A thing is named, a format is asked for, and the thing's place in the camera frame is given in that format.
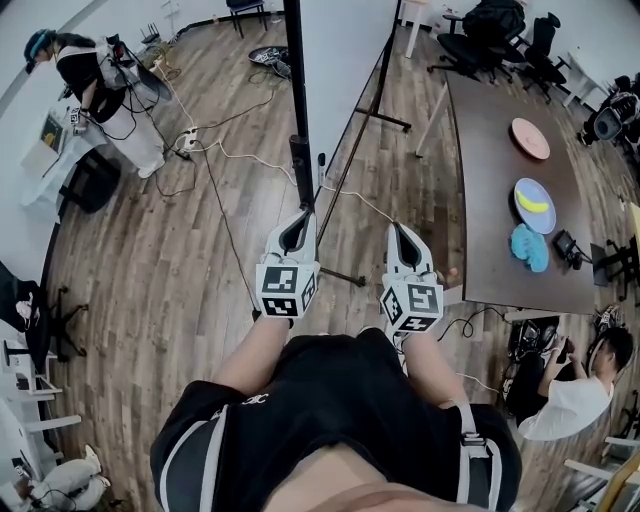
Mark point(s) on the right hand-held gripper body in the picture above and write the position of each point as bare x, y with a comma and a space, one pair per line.
415, 305

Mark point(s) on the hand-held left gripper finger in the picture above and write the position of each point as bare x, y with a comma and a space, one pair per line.
280, 242
311, 242

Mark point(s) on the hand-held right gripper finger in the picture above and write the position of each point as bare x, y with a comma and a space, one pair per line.
392, 255
420, 257

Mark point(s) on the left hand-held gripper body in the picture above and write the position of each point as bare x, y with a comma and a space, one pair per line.
280, 290

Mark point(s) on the white whiteboard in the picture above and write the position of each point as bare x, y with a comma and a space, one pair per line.
345, 60

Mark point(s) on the person's left forearm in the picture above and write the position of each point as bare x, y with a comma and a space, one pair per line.
252, 357

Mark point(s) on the person's right forearm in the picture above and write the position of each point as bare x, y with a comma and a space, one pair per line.
435, 370

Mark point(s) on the black white marker pen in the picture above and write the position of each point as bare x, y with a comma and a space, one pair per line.
321, 165

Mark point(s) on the dark brown table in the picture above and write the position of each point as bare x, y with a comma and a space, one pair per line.
490, 175

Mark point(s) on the blue cloth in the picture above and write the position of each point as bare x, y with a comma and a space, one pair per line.
530, 247

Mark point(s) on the person's black shirt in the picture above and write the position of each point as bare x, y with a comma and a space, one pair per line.
335, 400

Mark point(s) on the yellow banana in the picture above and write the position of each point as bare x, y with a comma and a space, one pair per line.
532, 203

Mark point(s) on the light blue plate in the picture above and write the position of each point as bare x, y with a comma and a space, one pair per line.
542, 222

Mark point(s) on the black bag under table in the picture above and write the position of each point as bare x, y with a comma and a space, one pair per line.
525, 380

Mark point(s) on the white power strip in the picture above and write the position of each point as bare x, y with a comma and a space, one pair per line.
190, 139

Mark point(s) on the small black monitor device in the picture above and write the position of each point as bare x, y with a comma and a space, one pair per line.
565, 245

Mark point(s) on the pink plate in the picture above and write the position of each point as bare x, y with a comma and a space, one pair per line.
530, 139

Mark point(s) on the black chair with star base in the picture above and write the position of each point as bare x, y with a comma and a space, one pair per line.
600, 267

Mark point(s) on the yellow table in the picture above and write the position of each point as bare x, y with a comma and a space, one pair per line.
635, 225

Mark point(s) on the black office chair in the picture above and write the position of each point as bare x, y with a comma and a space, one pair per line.
545, 55
480, 40

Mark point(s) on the blue chair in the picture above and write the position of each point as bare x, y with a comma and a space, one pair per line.
245, 5

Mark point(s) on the black wifi router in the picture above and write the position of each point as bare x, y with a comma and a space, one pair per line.
150, 34

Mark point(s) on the black swivel chair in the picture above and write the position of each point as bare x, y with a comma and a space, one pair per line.
15, 295

